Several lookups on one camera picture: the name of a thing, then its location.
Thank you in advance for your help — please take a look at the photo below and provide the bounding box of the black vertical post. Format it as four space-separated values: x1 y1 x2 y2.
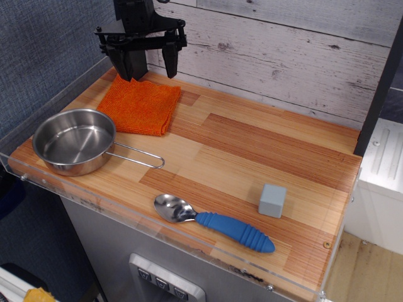
354 1 402 156

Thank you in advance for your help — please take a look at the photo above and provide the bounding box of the white aluminium rail block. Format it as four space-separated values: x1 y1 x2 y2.
360 118 402 193

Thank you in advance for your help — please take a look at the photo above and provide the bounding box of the spoon with blue handle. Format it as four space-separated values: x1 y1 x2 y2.
154 194 275 253

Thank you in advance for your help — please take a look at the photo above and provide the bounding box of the silver dispenser button panel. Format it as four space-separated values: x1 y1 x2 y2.
128 253 206 301

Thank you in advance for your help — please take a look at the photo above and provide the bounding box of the silver pot with wire handle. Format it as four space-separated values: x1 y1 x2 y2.
32 108 165 176

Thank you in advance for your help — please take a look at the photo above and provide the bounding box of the orange knitted cloth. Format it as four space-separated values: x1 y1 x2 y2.
97 75 181 137

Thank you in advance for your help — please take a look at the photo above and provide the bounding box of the clear acrylic table guard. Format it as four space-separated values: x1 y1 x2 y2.
1 64 361 301

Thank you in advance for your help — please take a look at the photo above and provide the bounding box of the light blue cube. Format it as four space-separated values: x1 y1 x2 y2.
258 184 287 218

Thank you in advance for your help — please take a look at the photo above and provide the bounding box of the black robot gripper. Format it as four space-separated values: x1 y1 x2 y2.
95 1 187 82

